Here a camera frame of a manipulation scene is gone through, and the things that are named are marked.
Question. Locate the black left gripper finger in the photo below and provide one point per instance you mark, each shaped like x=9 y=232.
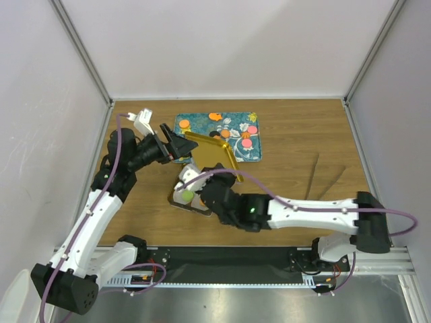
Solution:
x=168 y=136
x=180 y=146

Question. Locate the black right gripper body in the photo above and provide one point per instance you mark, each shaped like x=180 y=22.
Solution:
x=223 y=179

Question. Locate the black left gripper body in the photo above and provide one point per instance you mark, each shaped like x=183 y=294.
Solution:
x=153 y=150

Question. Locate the gold tin lid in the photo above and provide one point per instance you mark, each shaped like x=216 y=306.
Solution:
x=211 y=151

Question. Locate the gold cookie tin box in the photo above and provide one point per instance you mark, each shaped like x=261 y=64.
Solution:
x=188 y=207

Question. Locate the green round cookie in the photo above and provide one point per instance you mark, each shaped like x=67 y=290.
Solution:
x=187 y=196

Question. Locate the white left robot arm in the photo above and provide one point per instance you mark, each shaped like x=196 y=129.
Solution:
x=71 y=280

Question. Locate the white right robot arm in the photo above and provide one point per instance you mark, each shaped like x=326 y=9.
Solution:
x=358 y=224

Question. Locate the orange round cookie top-left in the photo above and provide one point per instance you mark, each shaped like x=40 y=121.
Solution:
x=184 y=124

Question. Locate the black round cookie centre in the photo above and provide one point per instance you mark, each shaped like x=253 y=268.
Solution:
x=215 y=135

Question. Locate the orange fish cookie top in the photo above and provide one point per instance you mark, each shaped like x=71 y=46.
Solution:
x=215 y=116

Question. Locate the orange round cookie centre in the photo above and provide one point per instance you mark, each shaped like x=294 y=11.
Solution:
x=225 y=133

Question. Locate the white paper cup bottom-left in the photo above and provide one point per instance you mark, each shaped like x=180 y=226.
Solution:
x=177 y=197

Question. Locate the white paper cup bottom-right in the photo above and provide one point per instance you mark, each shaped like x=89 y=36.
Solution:
x=195 y=204

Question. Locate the teal floral serving tray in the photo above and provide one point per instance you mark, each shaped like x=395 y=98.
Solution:
x=236 y=122

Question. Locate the pink round cookie lower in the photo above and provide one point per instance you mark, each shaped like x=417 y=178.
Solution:
x=246 y=143

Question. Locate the pink round cookie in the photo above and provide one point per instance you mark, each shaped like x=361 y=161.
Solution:
x=252 y=129
x=246 y=143

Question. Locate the pink round cookie right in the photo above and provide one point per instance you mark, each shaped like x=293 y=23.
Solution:
x=252 y=129

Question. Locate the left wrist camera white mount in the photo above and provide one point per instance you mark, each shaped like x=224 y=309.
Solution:
x=141 y=121

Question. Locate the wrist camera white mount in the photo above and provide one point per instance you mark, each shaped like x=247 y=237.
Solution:
x=191 y=178
x=141 y=121

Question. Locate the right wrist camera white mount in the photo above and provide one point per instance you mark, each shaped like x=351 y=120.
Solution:
x=191 y=178

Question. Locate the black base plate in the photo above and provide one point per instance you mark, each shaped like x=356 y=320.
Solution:
x=242 y=265

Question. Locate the white cable duct right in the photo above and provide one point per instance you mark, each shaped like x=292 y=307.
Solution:
x=328 y=279

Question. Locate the white cable duct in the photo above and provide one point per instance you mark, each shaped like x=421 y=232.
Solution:
x=130 y=279
x=328 y=279

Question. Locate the white cable duct left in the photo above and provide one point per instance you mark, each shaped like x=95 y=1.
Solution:
x=130 y=279

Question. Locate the aluminium frame post left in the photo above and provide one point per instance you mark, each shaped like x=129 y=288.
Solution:
x=79 y=46

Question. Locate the aluminium frame post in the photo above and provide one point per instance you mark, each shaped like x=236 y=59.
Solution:
x=79 y=46
x=381 y=36

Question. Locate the aluminium frame post right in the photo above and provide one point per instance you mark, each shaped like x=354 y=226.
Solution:
x=381 y=36

